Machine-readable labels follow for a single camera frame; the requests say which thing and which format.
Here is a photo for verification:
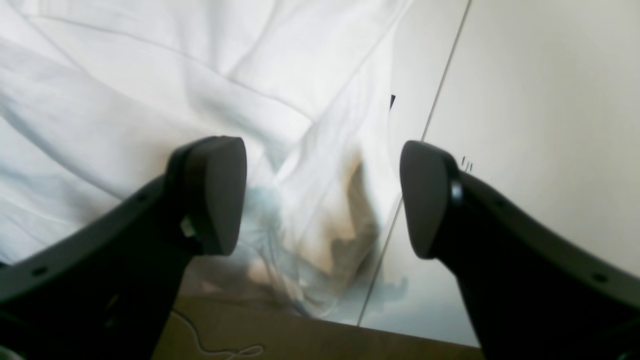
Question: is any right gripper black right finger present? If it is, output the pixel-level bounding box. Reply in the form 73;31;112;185
399;140;640;360

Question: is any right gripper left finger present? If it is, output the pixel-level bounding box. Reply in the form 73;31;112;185
0;136;247;360

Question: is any white printed T-shirt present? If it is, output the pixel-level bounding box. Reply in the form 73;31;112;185
0;0;412;319

